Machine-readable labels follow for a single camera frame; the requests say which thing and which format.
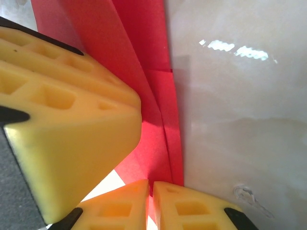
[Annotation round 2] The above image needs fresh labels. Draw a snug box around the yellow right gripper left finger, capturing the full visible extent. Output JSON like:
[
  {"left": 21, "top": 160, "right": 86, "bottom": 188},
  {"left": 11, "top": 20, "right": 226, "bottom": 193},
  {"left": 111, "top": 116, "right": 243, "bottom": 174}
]
[{"left": 47, "top": 179, "right": 150, "bottom": 230}]

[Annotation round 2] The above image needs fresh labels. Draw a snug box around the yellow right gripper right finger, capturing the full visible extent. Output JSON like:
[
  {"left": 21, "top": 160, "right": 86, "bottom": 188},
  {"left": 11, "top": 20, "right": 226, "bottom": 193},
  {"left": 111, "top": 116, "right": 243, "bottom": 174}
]
[{"left": 152, "top": 181, "right": 259, "bottom": 230}]

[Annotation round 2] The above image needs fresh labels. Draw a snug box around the red cloth sheet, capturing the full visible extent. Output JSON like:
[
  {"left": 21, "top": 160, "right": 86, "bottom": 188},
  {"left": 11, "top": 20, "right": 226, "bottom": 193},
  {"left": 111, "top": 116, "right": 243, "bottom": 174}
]
[{"left": 30, "top": 0, "right": 185, "bottom": 230}]

